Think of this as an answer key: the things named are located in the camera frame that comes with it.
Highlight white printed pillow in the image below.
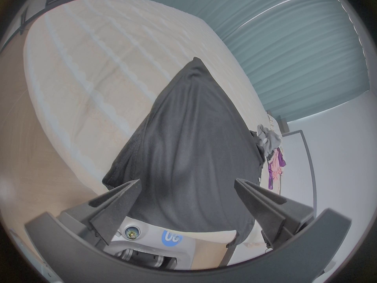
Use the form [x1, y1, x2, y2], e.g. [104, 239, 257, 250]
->
[266, 112, 282, 135]

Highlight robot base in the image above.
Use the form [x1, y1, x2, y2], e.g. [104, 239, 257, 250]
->
[110, 217, 238, 269]

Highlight grey garment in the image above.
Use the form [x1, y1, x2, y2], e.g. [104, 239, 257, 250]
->
[257, 124, 283, 157]

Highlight black T-shirt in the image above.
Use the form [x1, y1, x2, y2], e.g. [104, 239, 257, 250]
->
[102, 57, 265, 247]

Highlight pile of clothes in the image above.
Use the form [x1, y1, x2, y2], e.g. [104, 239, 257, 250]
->
[266, 147, 287, 189]

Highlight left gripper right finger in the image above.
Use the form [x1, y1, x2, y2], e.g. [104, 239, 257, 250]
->
[234, 179, 315, 249]

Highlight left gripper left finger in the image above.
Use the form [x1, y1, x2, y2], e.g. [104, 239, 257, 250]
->
[61, 179, 141, 246]

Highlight bed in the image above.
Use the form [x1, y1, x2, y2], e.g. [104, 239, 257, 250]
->
[23, 0, 317, 247]

